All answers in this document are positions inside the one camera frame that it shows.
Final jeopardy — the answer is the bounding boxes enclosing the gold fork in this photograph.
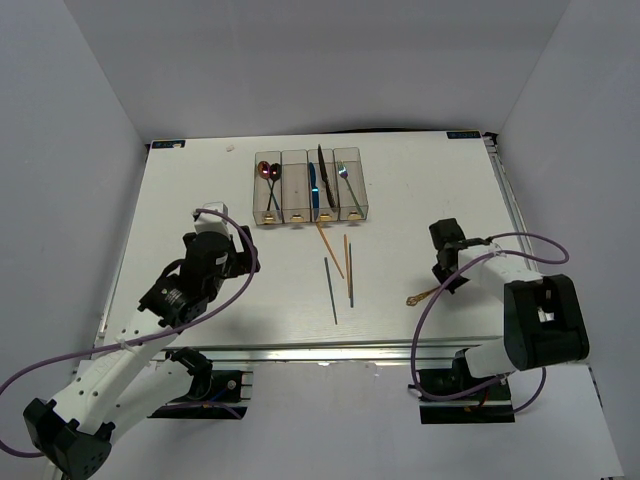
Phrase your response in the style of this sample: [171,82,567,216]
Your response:
[405,286,439,307]

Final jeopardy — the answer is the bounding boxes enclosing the blue chopstick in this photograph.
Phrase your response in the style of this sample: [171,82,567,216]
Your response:
[348,242,355,309]
[324,257,338,326]

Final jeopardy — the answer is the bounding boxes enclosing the rainbow spoon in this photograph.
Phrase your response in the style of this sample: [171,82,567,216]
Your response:
[257,161,272,210]

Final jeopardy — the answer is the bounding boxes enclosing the orange chopstick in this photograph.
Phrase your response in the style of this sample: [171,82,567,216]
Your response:
[343,234,349,298]
[315,223,345,279]

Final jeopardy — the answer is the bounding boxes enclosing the black spoon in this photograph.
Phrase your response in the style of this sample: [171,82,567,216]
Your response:
[269,163,282,210]

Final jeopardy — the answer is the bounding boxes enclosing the blue knife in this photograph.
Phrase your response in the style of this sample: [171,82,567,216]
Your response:
[308,162,319,214]

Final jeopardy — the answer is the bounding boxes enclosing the rainbow fork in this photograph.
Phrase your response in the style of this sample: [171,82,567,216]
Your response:
[337,160,364,218]

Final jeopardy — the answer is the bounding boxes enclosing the black knife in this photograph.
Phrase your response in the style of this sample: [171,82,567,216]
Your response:
[317,144,337,211]

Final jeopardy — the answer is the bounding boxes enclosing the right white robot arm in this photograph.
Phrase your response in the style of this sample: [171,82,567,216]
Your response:
[429,218,590,399]

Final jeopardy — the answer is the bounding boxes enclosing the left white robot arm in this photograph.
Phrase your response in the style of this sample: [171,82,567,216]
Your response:
[23,223,259,479]

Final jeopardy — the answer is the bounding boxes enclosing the clear container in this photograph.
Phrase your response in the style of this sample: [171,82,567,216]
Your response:
[333,147,369,222]
[281,150,311,223]
[253,151,284,226]
[307,147,339,222]

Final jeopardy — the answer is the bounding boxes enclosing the right blue corner sticker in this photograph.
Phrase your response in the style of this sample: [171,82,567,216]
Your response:
[446,130,482,140]

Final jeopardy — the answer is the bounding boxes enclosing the blue corner sticker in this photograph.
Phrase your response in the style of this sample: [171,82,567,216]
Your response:
[150,140,186,149]
[446,130,482,140]

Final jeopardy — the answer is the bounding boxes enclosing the left blue corner sticker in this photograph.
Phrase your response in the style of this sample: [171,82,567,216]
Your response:
[150,140,186,149]

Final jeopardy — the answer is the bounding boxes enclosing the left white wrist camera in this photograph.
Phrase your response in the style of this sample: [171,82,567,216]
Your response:
[192,202,229,236]

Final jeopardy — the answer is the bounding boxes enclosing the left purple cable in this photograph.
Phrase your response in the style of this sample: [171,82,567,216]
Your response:
[0,208,261,459]

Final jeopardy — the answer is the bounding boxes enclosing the purple cable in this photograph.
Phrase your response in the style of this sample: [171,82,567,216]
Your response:
[0,208,261,459]
[410,232,570,414]

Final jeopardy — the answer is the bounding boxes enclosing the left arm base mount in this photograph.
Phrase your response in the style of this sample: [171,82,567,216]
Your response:
[149,360,252,420]

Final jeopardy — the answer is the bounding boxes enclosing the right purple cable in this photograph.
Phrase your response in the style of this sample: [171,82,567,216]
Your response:
[410,232,570,414]

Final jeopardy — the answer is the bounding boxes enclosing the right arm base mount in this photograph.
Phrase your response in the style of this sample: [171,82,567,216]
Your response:
[408,360,515,425]

